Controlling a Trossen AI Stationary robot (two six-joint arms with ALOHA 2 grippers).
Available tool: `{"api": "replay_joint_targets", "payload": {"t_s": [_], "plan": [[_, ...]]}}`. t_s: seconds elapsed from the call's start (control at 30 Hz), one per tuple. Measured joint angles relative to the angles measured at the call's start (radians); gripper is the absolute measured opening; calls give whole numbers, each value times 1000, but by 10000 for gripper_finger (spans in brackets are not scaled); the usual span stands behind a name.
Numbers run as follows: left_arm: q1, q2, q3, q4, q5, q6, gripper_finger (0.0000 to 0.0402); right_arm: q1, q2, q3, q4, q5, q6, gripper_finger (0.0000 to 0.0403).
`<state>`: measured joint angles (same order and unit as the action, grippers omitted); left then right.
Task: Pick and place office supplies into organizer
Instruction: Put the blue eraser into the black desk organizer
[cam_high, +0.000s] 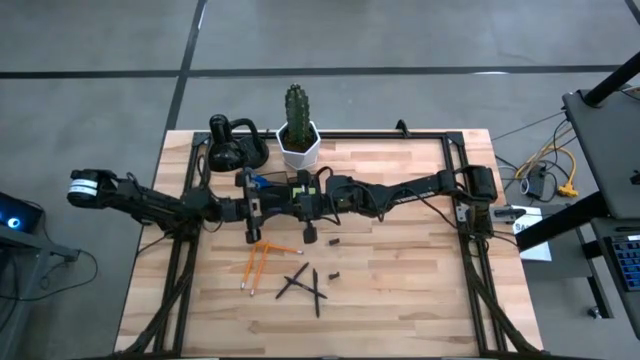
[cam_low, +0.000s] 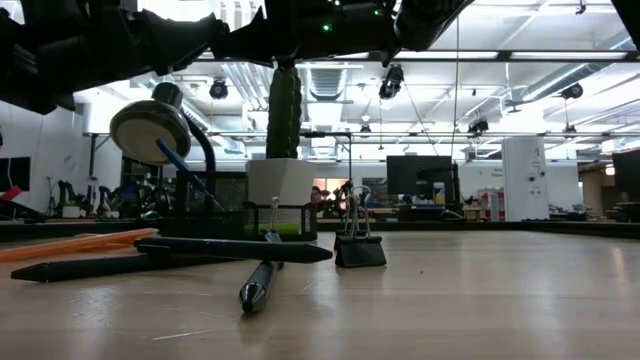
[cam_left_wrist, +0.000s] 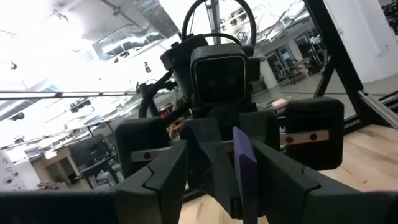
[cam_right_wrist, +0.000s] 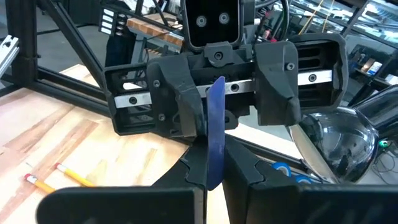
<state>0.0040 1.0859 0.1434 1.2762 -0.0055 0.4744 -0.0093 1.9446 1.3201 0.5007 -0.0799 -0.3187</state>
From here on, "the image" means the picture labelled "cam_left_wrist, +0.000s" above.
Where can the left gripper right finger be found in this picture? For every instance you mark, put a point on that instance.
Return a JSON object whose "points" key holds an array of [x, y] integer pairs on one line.
{"points": [[311, 205]]}

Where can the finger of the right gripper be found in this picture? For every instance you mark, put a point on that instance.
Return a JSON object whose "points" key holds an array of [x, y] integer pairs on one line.
{"points": [[264, 127], [211, 161]]}

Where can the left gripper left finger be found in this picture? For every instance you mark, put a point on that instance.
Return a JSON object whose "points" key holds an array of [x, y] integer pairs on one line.
{"points": [[93, 208]]}

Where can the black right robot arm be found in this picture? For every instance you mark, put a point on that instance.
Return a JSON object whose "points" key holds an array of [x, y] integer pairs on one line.
{"points": [[178, 62]]}

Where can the black computer monitor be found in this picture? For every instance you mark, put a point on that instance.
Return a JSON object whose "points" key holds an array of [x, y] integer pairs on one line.
{"points": [[88, 149]]}

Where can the wooden desk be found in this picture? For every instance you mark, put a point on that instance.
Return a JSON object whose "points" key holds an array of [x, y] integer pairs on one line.
{"points": [[53, 165]]}

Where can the silver aluminium rail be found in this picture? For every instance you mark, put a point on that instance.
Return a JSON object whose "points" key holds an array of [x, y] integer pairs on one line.
{"points": [[377, 107]]}

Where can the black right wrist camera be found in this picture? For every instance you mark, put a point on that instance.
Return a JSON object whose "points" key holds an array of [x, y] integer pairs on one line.
{"points": [[219, 74]]}

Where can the black metal table frame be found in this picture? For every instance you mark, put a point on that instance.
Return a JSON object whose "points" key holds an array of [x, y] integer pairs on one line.
{"points": [[329, 46]]}

